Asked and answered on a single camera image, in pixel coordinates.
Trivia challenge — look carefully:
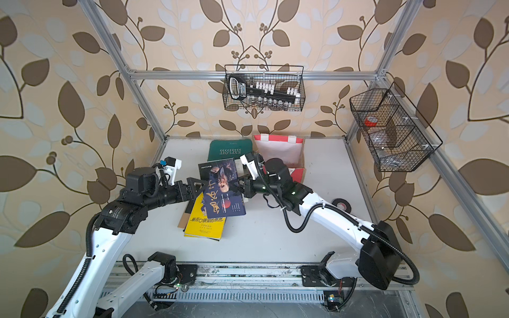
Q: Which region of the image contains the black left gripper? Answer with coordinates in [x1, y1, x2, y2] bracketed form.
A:
[141, 178, 208, 212]

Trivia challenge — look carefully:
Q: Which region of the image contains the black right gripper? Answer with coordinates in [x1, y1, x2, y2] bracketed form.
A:
[231, 171, 282, 198]

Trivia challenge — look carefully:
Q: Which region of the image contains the dark blue portrait book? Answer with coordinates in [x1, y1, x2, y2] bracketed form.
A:
[198, 158, 246, 219]

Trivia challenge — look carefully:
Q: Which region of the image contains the burlap canvas bag red front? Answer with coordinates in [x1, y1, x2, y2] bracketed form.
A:
[254, 134, 306, 182]

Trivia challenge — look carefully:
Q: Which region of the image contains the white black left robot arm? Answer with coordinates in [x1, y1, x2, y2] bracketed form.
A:
[47, 164, 207, 317]

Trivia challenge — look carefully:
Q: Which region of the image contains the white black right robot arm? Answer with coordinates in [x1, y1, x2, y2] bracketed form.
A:
[239, 152, 420, 290]

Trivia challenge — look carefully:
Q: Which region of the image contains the green plastic tool case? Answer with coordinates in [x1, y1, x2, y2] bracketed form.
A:
[208, 139, 253, 162]

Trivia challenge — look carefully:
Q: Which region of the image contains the black socket wrench set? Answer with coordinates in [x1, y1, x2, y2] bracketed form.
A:
[225, 75, 303, 103]

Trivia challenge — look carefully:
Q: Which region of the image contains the black tape roll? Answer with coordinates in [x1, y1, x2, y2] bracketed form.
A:
[332, 198, 352, 213]

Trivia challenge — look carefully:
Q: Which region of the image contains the red tape roll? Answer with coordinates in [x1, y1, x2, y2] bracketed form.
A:
[364, 115, 379, 128]

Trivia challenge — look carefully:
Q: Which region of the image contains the small circuit board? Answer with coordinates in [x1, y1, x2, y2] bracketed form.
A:
[323, 291, 345, 312]

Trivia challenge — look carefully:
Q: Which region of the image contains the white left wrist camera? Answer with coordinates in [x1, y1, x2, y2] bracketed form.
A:
[156, 157, 182, 186]

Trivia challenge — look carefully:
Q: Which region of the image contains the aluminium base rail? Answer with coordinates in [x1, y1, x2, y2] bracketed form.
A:
[147, 262, 415, 306]

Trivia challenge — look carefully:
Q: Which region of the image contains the black wire basket back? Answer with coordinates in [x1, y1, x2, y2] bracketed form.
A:
[222, 64, 306, 114]

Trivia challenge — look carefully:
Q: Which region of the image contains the black wire basket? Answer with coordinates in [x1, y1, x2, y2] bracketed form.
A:
[222, 64, 306, 114]
[349, 83, 443, 172]

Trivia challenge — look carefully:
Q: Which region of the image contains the black wire basket right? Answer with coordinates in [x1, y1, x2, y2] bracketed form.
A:
[349, 83, 443, 172]

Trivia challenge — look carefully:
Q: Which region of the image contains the aluminium frame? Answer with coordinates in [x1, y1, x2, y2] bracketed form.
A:
[82, 1, 508, 268]

